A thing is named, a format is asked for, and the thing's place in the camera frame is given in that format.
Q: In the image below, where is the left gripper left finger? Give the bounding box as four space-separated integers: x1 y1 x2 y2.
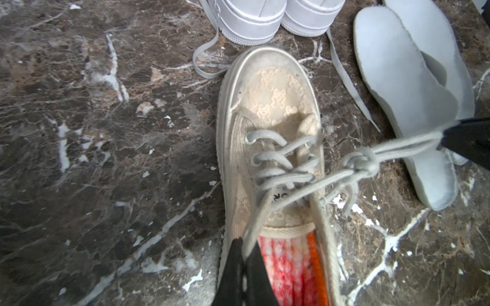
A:
211 238 244 306

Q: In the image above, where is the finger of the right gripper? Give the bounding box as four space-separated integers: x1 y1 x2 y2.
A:
441 117 489 170

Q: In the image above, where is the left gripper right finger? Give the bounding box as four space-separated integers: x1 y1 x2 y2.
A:
246 252 279 306

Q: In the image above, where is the red fuzzy insole orange trim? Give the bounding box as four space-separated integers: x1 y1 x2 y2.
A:
259 232 333 306

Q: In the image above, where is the white shoe insole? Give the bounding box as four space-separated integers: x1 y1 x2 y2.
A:
382 0 476 166
353 6 459 211

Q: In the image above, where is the beige sneaker one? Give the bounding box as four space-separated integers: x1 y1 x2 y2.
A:
216 46 443 305

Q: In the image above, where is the white sneaker one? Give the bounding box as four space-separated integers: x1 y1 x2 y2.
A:
192 0 287 79
281 0 379 130

